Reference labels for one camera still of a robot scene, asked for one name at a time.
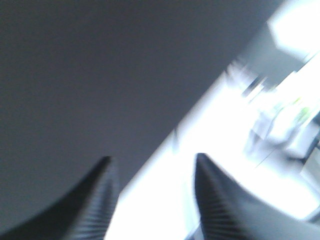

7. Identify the grey fridge door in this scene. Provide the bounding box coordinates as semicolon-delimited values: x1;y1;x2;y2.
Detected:
0;0;281;207

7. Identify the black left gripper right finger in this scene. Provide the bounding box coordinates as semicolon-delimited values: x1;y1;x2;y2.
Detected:
194;153;320;240

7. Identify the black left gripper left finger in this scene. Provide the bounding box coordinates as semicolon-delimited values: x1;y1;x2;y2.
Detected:
0;156;120;240

